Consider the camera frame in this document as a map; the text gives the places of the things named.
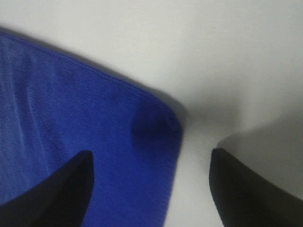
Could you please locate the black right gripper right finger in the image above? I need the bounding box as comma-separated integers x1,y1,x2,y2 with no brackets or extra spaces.
209,148,303,227

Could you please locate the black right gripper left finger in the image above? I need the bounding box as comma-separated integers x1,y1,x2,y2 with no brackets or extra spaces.
0,150,94,227

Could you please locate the blue microfibre towel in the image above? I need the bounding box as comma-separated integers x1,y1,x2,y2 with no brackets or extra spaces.
0,33,182,227

